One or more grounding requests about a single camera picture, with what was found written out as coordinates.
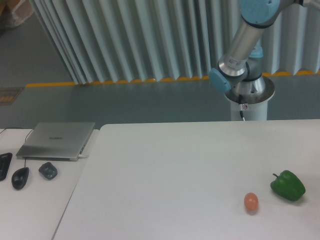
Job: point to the black computer mouse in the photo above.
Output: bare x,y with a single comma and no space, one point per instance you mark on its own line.
20,178

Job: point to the dark grey small case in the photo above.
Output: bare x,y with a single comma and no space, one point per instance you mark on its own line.
48,170

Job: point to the silver closed laptop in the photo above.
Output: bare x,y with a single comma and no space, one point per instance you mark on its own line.
61,141

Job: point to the green bell pepper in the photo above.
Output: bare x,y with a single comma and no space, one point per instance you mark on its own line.
288,186

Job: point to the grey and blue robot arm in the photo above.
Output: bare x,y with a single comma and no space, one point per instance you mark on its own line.
239,72

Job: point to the grey corrugated partition panel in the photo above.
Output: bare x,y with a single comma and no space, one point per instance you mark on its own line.
126,40

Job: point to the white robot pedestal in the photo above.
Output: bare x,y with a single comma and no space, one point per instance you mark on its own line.
250,112

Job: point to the brown egg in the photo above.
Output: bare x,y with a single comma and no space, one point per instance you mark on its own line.
251,202

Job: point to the cardboard box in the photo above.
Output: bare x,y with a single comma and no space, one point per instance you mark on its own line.
13,13

